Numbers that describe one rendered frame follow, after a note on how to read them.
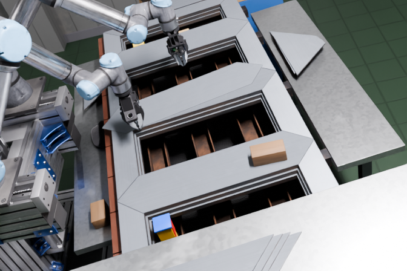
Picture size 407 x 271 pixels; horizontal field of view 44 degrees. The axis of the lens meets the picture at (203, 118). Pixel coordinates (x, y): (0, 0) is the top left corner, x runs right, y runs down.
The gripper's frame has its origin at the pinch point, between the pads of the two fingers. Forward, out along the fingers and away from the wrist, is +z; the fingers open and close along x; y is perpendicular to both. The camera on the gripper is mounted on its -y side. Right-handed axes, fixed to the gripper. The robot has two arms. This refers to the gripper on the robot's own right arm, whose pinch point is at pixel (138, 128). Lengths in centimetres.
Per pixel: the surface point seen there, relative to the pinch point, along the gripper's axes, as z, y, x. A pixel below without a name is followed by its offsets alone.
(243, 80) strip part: 0.6, 10.2, -47.7
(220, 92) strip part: 0.7, 7.6, -36.5
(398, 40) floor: 87, 112, -171
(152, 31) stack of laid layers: 4, 78, -14
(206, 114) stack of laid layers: 4.2, 0.4, -28.3
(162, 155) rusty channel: 19.5, 0.9, -4.4
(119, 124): 0.6, 7.3, 8.1
